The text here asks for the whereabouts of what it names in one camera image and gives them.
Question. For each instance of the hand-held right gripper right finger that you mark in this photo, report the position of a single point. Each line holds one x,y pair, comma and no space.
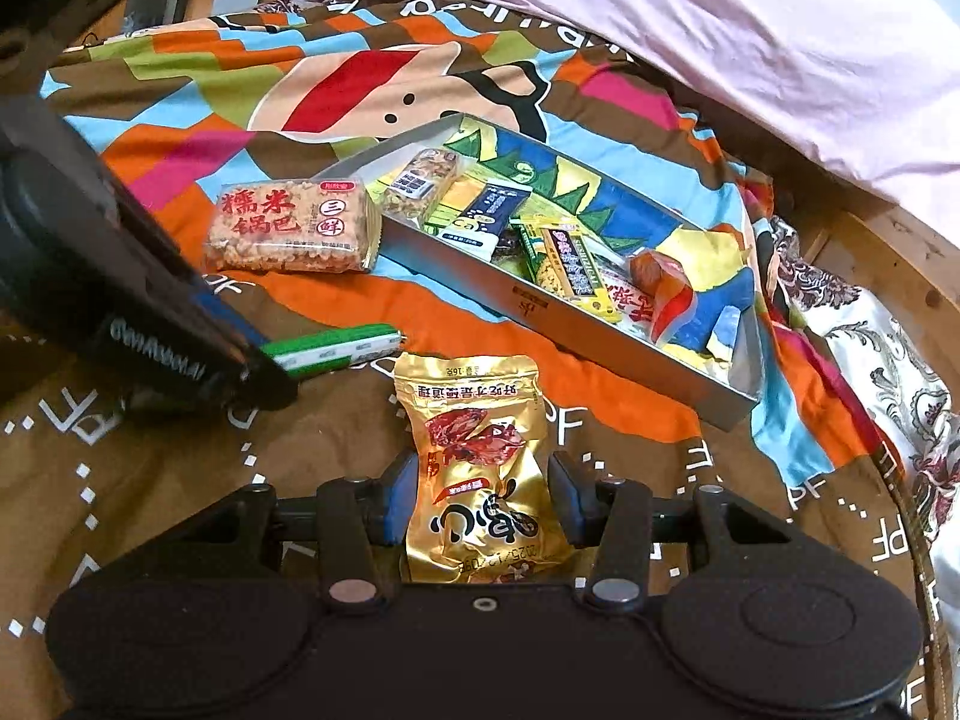
566,499

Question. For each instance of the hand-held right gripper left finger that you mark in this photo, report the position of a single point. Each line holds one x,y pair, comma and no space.
399,504

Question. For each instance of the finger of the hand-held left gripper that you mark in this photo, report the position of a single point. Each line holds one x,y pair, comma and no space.
225,360

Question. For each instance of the gold snack packet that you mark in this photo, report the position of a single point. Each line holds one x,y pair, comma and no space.
480,465

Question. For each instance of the green snack stick packet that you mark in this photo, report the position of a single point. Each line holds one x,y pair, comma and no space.
337,349

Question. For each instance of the metal tray with painted bottom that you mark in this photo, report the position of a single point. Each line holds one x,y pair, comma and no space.
570,360

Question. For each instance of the orange sausage packet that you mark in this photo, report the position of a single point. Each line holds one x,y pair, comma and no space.
660,289

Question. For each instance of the yellow cracker bar packet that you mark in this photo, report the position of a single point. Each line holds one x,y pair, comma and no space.
570,266

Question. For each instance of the clear dark meat packet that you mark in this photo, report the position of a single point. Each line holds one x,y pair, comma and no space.
510,246

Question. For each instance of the dark blue and white packet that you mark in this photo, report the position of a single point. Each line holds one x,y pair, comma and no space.
484,217

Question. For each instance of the orange rice cracker packet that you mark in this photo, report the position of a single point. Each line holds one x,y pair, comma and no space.
292,225

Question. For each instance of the colourful printed blanket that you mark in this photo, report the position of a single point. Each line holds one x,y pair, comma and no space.
187,90

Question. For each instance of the clear nut bar packet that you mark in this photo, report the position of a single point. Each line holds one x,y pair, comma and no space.
416,184

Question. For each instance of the floral satin cloth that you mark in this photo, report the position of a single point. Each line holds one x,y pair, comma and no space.
885,360

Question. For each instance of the pink duvet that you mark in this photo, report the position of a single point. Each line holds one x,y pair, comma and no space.
675,15

